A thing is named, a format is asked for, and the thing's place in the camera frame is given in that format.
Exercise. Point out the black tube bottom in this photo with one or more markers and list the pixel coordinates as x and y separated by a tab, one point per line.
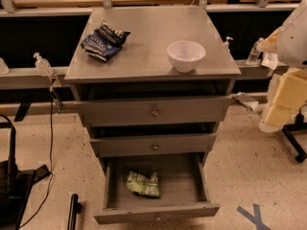
74	209

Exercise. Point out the green jalapeno chip bag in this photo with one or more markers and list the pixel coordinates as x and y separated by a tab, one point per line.
142	185

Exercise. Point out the left hand sanitizer bottle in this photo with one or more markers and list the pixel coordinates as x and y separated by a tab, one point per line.
43	66

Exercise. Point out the white paper packet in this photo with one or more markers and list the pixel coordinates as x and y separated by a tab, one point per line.
270	60

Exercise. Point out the clear water bottle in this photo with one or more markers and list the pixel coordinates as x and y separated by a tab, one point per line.
254	52

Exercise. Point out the white bowl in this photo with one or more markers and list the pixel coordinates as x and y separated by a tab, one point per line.
185	55

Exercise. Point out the small sanitizer pump bottle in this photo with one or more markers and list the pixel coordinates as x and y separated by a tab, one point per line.
228	39

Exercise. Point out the grey middle drawer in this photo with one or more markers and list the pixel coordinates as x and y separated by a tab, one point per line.
153	144

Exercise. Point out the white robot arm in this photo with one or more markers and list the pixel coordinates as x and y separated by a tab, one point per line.
292	49

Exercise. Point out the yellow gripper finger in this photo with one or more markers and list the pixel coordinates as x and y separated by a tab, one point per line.
270	44
287	93

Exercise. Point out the grey drawer cabinet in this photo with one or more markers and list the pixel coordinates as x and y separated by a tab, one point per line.
142	70

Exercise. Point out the grey drawer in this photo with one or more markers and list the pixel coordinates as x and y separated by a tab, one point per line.
153	144
181	184
156	111

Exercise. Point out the folded cloth on rail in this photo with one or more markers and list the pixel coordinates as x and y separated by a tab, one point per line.
246	100

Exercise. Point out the black stand left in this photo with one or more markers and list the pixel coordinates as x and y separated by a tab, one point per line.
15	185

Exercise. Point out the grey bottom drawer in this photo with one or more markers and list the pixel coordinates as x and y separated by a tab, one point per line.
181	184

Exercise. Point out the blue black chip bag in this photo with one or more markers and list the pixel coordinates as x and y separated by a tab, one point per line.
104	42

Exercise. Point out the grey top drawer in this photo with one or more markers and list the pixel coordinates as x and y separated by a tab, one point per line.
156	111

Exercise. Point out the clear bottle far left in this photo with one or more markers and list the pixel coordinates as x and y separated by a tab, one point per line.
4	69

